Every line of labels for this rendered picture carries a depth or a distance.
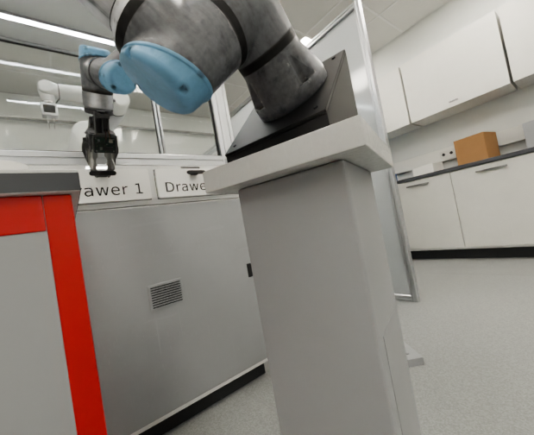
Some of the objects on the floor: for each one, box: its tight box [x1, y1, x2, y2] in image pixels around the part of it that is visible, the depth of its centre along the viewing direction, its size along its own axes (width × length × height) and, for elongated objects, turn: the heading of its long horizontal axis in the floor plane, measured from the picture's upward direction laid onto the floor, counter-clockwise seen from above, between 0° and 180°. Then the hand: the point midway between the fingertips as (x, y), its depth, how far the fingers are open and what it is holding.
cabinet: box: [75, 198, 268, 435], centre depth 127 cm, size 95×103×80 cm
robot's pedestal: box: [203, 115, 422, 435], centre depth 51 cm, size 30×30×76 cm
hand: (102, 173), depth 86 cm, fingers closed on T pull, 3 cm apart
